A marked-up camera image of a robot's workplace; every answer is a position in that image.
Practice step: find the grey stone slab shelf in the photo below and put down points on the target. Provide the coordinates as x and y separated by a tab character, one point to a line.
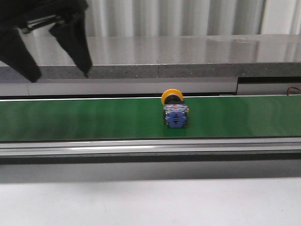
123	59

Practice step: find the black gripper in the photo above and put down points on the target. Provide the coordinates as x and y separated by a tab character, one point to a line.
68	19

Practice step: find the green conveyor belt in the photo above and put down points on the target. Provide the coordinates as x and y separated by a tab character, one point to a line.
135	118

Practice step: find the aluminium conveyor front rail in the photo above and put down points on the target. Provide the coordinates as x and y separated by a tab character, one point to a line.
151	146

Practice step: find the white pleated curtain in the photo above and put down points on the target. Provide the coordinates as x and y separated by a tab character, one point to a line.
152	18

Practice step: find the yellow push button switch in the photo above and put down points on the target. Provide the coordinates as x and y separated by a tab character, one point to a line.
175	110

